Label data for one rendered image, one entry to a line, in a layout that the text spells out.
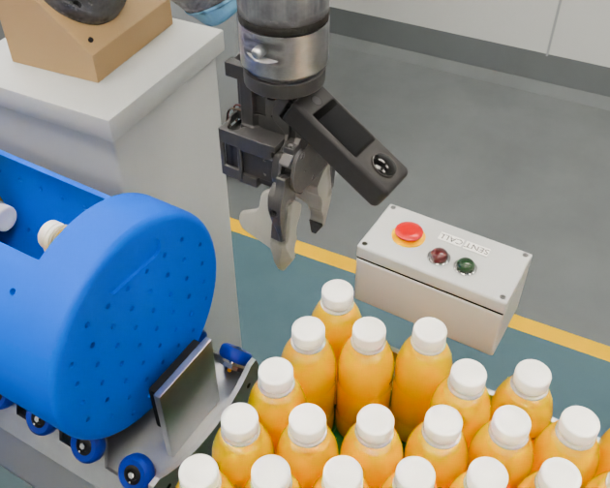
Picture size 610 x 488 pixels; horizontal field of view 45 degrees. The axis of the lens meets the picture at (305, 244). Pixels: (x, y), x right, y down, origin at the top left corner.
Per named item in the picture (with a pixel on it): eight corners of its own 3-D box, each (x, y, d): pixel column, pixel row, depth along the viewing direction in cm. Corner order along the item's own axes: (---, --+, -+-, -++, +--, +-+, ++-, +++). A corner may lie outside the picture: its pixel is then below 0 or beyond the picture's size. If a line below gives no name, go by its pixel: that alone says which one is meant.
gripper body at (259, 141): (263, 141, 75) (259, 32, 67) (337, 167, 72) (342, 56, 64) (221, 180, 70) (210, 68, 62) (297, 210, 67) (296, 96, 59)
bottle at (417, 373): (392, 451, 95) (406, 362, 82) (381, 406, 100) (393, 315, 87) (445, 445, 95) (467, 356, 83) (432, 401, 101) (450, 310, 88)
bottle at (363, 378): (325, 436, 96) (328, 346, 84) (347, 396, 101) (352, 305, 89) (375, 456, 94) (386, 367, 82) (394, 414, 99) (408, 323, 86)
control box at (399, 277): (384, 255, 107) (390, 200, 100) (517, 307, 99) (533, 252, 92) (352, 298, 100) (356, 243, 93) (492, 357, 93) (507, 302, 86)
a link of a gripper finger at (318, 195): (290, 198, 82) (278, 142, 74) (337, 215, 79) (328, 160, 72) (277, 218, 80) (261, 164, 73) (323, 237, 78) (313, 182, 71)
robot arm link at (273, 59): (346, 9, 61) (294, 50, 56) (344, 59, 64) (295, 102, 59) (269, -11, 64) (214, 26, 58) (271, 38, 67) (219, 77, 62)
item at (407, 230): (401, 223, 97) (402, 216, 96) (426, 232, 95) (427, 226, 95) (389, 239, 94) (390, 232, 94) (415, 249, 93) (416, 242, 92)
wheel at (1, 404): (4, 365, 95) (-9, 368, 93) (24, 389, 93) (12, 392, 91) (-13, 390, 96) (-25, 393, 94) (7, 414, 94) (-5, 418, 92)
